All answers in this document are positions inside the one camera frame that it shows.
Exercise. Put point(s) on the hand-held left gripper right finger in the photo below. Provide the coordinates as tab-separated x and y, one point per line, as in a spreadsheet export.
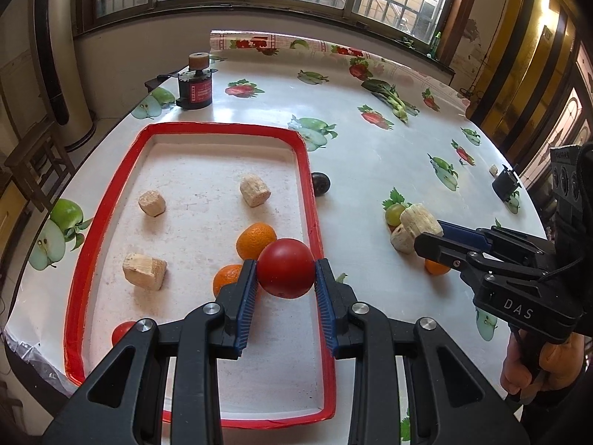
324	301

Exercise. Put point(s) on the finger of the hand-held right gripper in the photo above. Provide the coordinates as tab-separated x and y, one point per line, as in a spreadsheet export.
435	248
456	231

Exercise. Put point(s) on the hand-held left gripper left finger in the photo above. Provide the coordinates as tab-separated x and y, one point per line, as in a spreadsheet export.
248	296

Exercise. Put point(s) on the orange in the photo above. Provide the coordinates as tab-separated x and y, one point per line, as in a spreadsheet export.
256	240
437	269
227	280

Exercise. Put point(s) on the sugarcane piece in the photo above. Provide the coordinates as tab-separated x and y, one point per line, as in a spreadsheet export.
402	240
152	203
255	190
144	271
419	220

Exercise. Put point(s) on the large red tomato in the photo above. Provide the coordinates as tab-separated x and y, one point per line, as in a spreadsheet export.
285	266

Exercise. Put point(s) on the red rimmed tray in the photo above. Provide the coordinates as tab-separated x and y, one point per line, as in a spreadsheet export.
194	231

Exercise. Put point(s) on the person's right hand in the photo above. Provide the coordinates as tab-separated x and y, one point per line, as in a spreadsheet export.
563	359

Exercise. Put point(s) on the green grape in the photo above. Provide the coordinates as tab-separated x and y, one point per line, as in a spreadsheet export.
395	214

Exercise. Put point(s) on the dark plum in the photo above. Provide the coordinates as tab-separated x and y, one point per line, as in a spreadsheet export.
320	183

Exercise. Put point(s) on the small red tomato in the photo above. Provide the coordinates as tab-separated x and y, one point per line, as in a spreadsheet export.
121	332

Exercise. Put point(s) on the green leafy vegetable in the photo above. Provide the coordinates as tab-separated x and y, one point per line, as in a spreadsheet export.
391	99

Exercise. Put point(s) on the wooden door with glass panels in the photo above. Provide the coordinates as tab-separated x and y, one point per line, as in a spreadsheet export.
514	55

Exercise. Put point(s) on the green bottle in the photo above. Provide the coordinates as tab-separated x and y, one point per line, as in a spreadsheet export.
437	45

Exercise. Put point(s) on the small motor with red label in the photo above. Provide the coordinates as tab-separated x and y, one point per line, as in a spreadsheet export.
197	90

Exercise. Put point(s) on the dark chair back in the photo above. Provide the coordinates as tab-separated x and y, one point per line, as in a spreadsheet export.
160	82

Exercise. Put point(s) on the wooden stool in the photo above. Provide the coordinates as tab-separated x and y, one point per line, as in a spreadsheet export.
34	141

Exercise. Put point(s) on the standing air conditioner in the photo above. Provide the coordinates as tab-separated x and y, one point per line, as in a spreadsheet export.
65	79

